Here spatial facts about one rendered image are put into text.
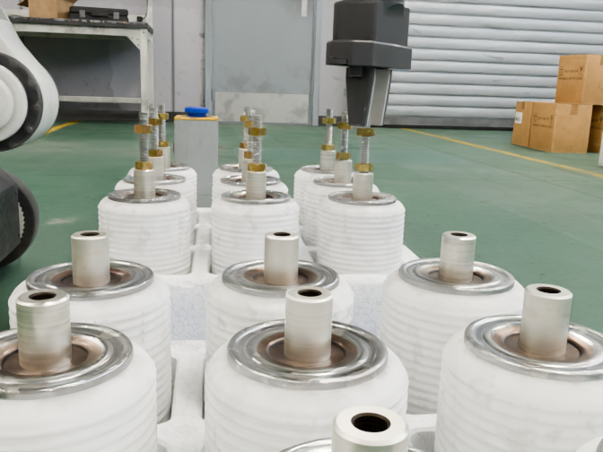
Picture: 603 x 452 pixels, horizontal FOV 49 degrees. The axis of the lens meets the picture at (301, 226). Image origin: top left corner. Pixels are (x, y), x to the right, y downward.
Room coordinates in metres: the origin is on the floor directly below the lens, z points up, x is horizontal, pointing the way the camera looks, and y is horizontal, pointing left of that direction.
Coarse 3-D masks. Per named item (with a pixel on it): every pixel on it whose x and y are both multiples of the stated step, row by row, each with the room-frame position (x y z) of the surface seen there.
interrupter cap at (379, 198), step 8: (336, 192) 0.74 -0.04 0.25; (344, 192) 0.74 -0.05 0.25; (352, 192) 0.75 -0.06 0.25; (376, 192) 0.75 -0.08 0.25; (336, 200) 0.69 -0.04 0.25; (344, 200) 0.69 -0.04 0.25; (352, 200) 0.69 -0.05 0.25; (360, 200) 0.69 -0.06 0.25; (376, 200) 0.70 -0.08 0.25; (384, 200) 0.70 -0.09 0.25; (392, 200) 0.70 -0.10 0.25
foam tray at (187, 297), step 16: (208, 208) 0.99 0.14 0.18; (208, 224) 0.88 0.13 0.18; (208, 240) 0.79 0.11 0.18; (192, 256) 0.74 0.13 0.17; (208, 256) 0.72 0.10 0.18; (304, 256) 0.73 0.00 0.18; (416, 256) 0.74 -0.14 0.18; (192, 272) 0.65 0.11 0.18; (208, 272) 0.66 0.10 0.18; (176, 288) 0.61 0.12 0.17; (192, 288) 0.62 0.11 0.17; (352, 288) 0.64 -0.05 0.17; (368, 288) 0.64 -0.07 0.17; (176, 304) 0.61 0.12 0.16; (192, 304) 0.62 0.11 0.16; (368, 304) 0.64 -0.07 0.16; (176, 320) 0.61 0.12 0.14; (192, 320) 0.62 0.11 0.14; (368, 320) 0.64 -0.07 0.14; (176, 336) 0.61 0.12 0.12; (192, 336) 0.62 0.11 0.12
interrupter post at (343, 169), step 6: (336, 162) 0.83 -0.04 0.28; (342, 162) 0.82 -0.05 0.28; (348, 162) 0.82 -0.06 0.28; (336, 168) 0.83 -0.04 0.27; (342, 168) 0.82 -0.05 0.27; (348, 168) 0.82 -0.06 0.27; (336, 174) 0.83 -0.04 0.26; (342, 174) 0.82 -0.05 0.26; (348, 174) 0.83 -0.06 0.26; (336, 180) 0.83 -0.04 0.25; (342, 180) 0.82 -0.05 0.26; (348, 180) 0.83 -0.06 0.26
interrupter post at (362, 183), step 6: (354, 174) 0.71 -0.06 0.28; (360, 174) 0.71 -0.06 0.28; (366, 174) 0.71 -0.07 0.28; (372, 174) 0.71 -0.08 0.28; (354, 180) 0.71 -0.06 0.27; (360, 180) 0.71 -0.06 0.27; (366, 180) 0.71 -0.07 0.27; (372, 180) 0.71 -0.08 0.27; (354, 186) 0.71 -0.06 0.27; (360, 186) 0.71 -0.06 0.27; (366, 186) 0.71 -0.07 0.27; (354, 192) 0.71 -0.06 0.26; (360, 192) 0.71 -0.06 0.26; (366, 192) 0.71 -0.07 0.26; (354, 198) 0.71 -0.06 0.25; (360, 198) 0.71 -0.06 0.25; (366, 198) 0.71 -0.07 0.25
